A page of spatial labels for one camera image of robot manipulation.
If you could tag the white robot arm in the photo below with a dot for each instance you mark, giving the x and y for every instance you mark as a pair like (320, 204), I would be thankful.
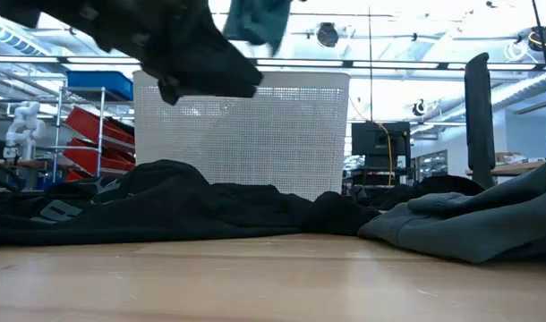
(24, 129)

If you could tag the plain black garment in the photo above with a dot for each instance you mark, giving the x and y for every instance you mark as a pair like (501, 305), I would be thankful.
(434, 188)

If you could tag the white perforated plastic laundry basket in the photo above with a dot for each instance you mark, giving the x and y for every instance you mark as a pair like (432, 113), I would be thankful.
(277, 143)

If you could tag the black garment white Puma print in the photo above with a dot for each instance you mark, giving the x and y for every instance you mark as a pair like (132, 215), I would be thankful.
(165, 210)

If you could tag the red storage bins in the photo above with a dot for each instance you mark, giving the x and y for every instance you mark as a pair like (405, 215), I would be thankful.
(94, 134)

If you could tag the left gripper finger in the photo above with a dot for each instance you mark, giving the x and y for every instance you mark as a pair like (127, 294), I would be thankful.
(224, 76)

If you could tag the black monitor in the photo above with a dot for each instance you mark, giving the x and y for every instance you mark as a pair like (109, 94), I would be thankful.
(376, 138)

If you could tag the blue storage bin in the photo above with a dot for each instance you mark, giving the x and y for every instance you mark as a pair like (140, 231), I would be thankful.
(100, 82)

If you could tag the green dotted button shirt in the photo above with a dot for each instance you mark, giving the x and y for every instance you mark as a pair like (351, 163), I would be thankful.
(259, 20)

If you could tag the metal shelf rack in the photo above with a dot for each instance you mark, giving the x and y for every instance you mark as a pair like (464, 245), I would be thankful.
(101, 116)

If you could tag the dark grey garment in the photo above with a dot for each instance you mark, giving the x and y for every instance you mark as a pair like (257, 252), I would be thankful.
(470, 223)

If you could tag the black upright panel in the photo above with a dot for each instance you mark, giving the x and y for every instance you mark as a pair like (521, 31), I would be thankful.
(479, 121)

